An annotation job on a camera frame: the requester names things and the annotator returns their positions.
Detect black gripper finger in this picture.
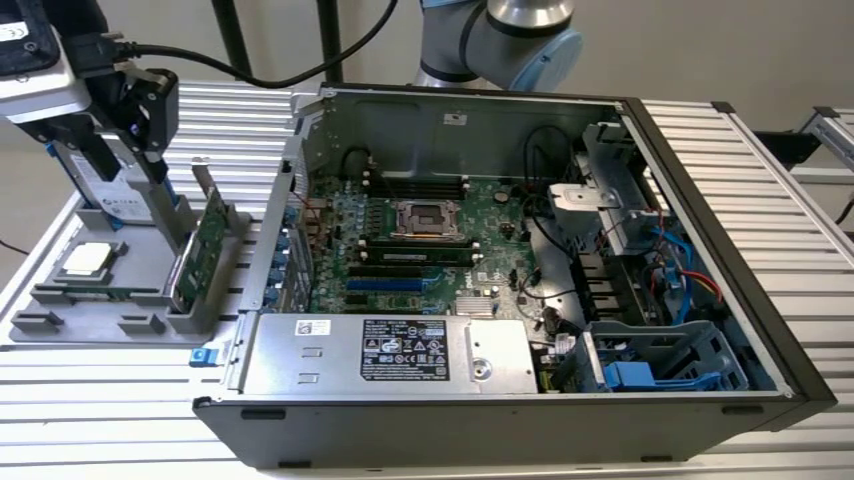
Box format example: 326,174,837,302
124,67,180,184
11,115,120,182

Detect green graphics card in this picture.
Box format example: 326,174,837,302
161,156,236,314

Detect hard disk in blue carrier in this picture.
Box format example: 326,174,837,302
42,142,176,221

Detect black metal pole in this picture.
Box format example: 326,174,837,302
212,0,256,82
317,0,345,84

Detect silver CPU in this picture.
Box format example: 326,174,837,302
55,242,129,279

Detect grey plastic parts rack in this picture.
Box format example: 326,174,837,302
9,162,268,347

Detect black round speaker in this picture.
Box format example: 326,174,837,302
341,145,372,174

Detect CPU socket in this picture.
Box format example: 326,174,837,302
396,199,458,236

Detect long black expansion slot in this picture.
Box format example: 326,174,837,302
349,266,425,280

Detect RAM stick with white label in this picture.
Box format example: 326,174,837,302
362,247,481,265

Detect blue expansion slot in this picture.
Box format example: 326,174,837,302
345,285,428,297

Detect silver power supply unit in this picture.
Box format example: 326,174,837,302
237,313,540,397

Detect green motherboard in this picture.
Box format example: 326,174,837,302
292,169,541,319

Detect silver chipset heatsink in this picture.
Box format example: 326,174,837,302
456,295,501,316

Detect grey metal drive bay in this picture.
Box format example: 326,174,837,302
571,121,676,257

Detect open black PC case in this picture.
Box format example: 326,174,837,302
192,81,839,471

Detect blue drive carrier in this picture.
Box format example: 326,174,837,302
603,362,656,392

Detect metal slat side table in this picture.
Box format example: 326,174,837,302
789,105,854,186

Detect black camera cable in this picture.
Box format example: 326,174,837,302
69,0,401,90

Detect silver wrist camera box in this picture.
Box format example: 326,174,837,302
0,0,93,124

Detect black cable loop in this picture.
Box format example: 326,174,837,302
521,124,575,201

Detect silver metal hinged bracket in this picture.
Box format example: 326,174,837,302
545,182,619,221

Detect black plastic bracket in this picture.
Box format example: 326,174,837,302
573,252,635,321

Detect blue data cable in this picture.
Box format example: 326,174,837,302
649,227,696,326

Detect red data cable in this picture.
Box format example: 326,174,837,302
679,269,725,301

